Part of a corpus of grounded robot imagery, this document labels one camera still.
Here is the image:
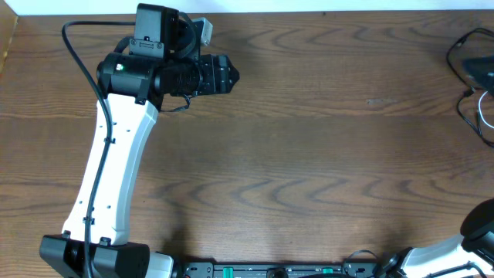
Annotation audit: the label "white usb cable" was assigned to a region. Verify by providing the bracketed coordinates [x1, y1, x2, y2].
[477, 90, 494, 131]

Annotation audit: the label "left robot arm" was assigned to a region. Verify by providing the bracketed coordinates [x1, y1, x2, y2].
[39, 3, 239, 277]

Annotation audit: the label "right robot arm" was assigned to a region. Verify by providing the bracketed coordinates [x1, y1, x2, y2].
[376, 199, 493, 278]

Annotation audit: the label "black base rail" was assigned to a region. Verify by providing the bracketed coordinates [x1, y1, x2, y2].
[182, 260, 380, 278]

